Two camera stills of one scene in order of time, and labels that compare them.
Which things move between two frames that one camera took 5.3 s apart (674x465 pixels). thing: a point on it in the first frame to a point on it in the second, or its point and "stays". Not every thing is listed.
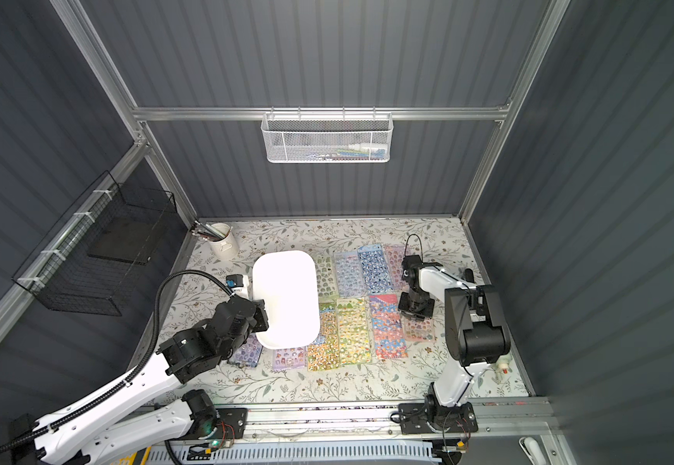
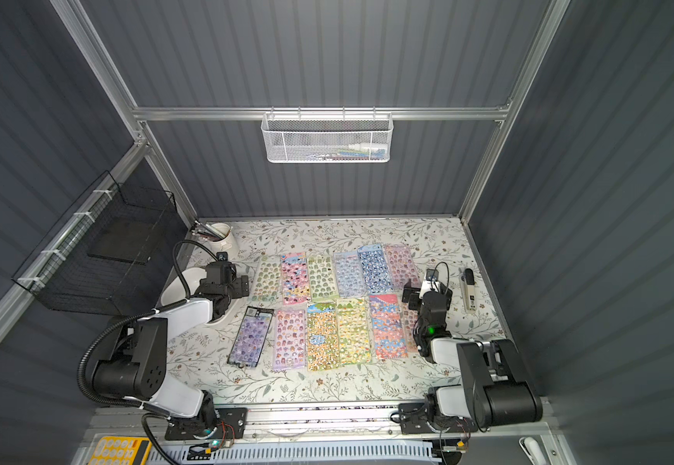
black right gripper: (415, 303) to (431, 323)
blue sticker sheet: (376, 269) stays
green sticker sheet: (327, 278) stays
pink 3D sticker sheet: (396, 254) stays
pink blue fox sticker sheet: (389, 336) stays
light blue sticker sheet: (351, 276) stays
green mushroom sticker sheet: (354, 330) stays
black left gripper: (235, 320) to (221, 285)
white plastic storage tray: (289, 283) to (174, 291)
